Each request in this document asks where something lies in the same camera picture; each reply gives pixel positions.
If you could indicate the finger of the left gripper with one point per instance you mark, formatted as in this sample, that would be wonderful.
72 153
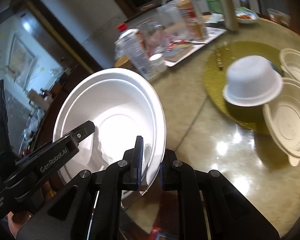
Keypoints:
78 134

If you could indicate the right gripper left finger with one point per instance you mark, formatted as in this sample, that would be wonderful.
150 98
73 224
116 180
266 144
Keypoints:
88 207

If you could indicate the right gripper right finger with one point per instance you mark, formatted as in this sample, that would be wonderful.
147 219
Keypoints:
209 206

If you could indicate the white foam bowl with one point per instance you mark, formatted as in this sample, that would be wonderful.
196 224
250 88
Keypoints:
122 105
251 81

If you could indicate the cream plastic bowl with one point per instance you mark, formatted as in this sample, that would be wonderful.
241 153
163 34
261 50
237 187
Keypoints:
290 63
282 118

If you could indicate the red snack packet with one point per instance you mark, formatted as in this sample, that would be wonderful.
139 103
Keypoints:
159 234

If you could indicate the peanut butter jar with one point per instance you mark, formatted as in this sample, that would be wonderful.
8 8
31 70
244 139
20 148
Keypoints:
123 62

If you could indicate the white lotion bottle red cap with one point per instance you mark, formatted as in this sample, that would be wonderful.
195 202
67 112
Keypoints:
131 44

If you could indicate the small white jar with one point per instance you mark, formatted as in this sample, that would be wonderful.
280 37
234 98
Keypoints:
158 63

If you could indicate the clear glass pitcher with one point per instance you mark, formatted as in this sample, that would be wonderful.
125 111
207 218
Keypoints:
156 40

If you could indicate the book on tray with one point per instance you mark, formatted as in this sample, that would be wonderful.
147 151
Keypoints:
177 52

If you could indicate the gold glitter round mat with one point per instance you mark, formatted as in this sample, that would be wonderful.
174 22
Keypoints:
214 80

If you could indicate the gold pen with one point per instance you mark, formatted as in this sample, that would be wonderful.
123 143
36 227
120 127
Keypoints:
219 59

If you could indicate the clear plastic bag of jars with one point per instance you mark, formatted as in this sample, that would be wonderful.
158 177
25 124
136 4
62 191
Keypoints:
182 20

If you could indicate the blue white food plate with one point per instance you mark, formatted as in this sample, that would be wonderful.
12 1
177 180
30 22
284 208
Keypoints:
245 15

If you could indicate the steel thermos flask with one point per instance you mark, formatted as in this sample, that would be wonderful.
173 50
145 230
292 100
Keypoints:
228 11

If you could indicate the clear plastic food container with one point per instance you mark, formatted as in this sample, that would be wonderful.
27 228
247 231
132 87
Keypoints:
279 17

